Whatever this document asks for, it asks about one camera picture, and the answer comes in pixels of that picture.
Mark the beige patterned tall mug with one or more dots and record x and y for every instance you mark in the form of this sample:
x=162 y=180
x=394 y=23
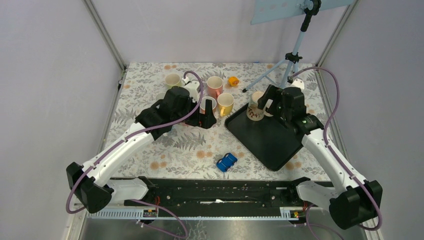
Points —
x=253 y=112

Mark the black plastic tray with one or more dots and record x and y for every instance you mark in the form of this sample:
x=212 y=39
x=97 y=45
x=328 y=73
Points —
x=268 y=140

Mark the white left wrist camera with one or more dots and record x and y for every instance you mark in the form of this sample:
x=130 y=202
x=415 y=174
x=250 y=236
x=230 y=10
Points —
x=193 y=88

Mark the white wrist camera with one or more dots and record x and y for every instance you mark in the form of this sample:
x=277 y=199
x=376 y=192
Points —
x=298 y=83
x=193 y=88

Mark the light blue perforated board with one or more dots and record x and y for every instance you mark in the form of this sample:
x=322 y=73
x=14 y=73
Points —
x=271 y=10

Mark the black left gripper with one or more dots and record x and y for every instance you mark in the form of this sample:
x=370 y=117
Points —
x=205 y=121

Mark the small grey mug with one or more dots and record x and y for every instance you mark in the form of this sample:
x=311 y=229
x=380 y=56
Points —
x=160 y=96

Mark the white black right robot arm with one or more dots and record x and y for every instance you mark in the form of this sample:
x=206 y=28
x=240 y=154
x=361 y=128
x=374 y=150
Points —
x=355 y=199

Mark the light green mug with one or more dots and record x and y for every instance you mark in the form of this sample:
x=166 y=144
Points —
x=173 y=80

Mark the small orange toy cup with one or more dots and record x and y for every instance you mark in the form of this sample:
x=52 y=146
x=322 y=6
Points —
x=233 y=81

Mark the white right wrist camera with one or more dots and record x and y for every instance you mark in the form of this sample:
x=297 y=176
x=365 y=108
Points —
x=298 y=83

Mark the yellow ceramic mug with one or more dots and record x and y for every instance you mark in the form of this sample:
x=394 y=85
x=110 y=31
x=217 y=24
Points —
x=225 y=103

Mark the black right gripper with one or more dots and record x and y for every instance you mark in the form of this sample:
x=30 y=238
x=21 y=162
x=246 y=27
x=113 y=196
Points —
x=278 y=96

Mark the light blue tripod stand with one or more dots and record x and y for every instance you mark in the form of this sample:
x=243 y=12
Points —
x=293 y=56

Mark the pink ceramic mug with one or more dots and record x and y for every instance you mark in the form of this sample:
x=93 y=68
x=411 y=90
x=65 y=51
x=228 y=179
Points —
x=214 y=86

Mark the floral patterned table mat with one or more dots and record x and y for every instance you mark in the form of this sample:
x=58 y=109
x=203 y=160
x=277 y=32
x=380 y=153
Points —
x=188 y=152

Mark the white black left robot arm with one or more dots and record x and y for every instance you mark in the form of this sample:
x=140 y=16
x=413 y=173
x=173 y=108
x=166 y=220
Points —
x=91 y=181

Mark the blue toy car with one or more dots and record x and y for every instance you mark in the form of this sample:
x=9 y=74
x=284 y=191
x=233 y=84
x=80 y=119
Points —
x=226 y=162

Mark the white slotted cable duct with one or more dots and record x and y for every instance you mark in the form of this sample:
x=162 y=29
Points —
x=148 y=213

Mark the terracotta floral mug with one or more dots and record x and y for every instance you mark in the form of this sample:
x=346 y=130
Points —
x=207 y=100

